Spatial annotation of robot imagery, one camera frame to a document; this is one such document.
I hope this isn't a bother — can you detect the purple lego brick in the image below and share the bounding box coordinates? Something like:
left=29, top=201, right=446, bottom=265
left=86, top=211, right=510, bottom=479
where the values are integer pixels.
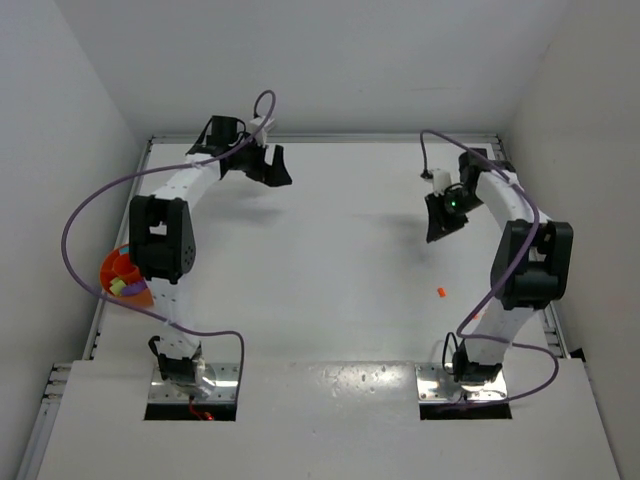
left=120, top=279, right=147, bottom=297

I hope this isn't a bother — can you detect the lime green lego brick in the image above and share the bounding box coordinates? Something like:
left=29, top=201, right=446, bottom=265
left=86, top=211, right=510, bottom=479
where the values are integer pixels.
left=110, top=279, right=126, bottom=296

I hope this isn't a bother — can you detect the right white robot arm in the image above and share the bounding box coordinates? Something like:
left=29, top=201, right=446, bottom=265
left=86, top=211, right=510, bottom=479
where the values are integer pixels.
left=425, top=149, right=574, bottom=385

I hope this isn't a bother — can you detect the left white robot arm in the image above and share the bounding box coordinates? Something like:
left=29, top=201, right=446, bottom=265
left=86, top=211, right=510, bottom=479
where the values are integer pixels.
left=129, top=116, right=292, bottom=399

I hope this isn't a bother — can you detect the orange divided container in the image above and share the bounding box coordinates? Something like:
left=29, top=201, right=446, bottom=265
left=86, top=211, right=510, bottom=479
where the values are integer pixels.
left=99, top=245, right=153, bottom=308

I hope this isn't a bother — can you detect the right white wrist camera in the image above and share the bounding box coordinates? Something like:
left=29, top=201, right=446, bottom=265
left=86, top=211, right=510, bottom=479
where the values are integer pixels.
left=421, top=169, right=453, bottom=196

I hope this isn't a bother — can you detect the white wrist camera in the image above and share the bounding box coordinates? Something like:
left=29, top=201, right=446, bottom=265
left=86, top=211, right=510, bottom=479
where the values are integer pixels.
left=247, top=116, right=275, bottom=146
left=421, top=169, right=453, bottom=196

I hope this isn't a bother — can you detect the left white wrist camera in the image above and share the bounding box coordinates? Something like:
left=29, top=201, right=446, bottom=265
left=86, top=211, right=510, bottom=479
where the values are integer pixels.
left=247, top=116, right=275, bottom=146

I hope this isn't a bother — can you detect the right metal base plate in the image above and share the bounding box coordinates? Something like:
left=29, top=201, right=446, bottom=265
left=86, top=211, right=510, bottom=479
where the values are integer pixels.
left=415, top=363, right=508, bottom=405

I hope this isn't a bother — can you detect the metal base plate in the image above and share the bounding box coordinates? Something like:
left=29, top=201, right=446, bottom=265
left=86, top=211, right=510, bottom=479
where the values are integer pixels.
left=147, top=363, right=239, bottom=405
left=415, top=363, right=508, bottom=405

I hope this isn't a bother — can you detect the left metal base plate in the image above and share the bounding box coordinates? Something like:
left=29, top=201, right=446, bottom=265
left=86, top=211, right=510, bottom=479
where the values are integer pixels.
left=147, top=363, right=239, bottom=405

